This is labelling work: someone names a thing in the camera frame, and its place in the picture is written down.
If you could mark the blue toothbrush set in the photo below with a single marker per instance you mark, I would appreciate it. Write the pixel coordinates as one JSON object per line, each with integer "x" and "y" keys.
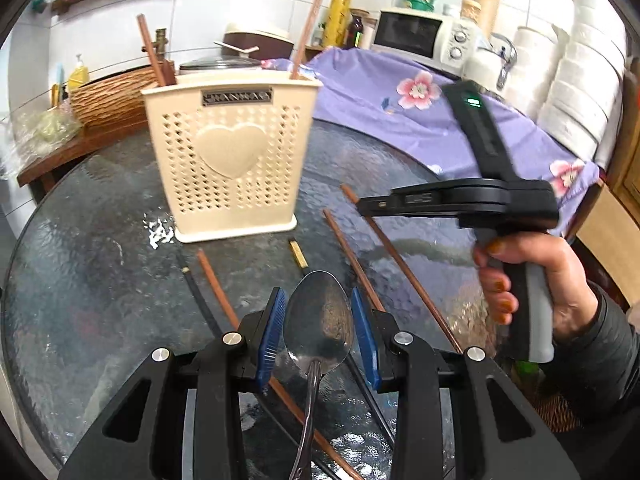
{"x": 57, "y": 87}

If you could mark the black chopstick gold end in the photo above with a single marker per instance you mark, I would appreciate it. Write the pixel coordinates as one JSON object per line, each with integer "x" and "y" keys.
{"x": 298, "y": 255}

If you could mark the brown wooden chopstick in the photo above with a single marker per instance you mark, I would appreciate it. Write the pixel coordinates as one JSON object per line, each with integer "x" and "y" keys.
{"x": 217, "y": 290}
{"x": 410, "y": 280}
{"x": 306, "y": 37}
{"x": 350, "y": 255}
{"x": 152, "y": 52}

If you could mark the ornate silver spoon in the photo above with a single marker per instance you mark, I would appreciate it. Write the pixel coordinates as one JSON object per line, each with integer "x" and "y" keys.
{"x": 317, "y": 320}

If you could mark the purple floral cloth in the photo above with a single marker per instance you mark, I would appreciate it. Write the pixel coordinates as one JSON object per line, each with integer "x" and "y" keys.
{"x": 375, "y": 125}

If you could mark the brown glass bottle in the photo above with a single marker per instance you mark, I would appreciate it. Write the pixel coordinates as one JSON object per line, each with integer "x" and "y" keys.
{"x": 356, "y": 32}

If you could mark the white microwave oven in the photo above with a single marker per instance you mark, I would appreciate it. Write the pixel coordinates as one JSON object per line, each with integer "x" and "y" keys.
{"x": 415, "y": 35}

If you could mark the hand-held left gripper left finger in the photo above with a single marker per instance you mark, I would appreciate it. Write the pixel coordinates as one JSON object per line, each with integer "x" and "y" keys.
{"x": 270, "y": 330}

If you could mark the white pot with glass lid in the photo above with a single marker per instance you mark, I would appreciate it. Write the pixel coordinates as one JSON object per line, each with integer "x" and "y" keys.
{"x": 220, "y": 66}

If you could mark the black chopstick silver band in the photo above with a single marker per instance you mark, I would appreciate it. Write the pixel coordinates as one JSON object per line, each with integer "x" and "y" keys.
{"x": 200, "y": 300}

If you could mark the yellow soap dispenser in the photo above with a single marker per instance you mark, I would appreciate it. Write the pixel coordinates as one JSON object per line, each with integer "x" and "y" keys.
{"x": 78, "y": 75}

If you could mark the person's right forearm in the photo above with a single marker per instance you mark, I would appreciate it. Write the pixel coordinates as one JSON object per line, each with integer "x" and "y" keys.
{"x": 610, "y": 370}

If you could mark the white kettle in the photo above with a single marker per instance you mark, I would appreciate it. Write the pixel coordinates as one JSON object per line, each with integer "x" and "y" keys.
{"x": 482, "y": 67}

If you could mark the stack of white paper rolls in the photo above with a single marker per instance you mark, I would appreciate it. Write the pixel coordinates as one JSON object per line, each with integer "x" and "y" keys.
{"x": 570, "y": 70}

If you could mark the clear plastic bags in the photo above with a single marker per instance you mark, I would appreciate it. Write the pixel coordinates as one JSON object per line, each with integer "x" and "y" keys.
{"x": 40, "y": 132}

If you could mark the wicker textured wash basin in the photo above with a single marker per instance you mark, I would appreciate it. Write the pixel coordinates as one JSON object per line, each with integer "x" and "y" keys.
{"x": 115, "y": 97}

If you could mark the yellow roll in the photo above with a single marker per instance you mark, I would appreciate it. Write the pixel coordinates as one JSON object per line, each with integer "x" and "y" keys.
{"x": 337, "y": 17}

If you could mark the brown cardboard box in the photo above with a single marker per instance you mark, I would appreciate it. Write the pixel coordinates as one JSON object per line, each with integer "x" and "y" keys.
{"x": 612, "y": 230}

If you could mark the brass faucet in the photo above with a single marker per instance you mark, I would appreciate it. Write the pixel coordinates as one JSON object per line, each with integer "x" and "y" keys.
{"x": 160, "y": 45}

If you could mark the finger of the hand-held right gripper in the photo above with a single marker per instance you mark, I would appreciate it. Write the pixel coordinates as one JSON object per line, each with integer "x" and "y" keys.
{"x": 385, "y": 205}

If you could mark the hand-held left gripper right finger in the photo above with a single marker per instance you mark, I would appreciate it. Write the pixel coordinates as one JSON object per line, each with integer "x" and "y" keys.
{"x": 367, "y": 330}

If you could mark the wooden counter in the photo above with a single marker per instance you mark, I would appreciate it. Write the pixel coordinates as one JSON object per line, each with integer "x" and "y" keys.
{"x": 75, "y": 152}

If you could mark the white rice paddle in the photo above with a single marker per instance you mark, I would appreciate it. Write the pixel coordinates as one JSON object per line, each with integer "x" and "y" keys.
{"x": 237, "y": 49}

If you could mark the brown and white rice cooker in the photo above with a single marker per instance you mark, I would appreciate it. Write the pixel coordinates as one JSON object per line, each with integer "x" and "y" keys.
{"x": 265, "y": 40}

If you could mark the cream plastic utensil holder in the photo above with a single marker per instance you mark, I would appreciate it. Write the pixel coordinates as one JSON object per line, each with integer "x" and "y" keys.
{"x": 230, "y": 150}

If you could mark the jar with lid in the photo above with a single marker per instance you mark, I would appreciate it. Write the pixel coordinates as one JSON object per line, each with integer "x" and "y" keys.
{"x": 470, "y": 10}

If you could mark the person's right hand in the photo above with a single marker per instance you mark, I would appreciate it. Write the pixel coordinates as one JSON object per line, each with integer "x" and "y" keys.
{"x": 570, "y": 290}

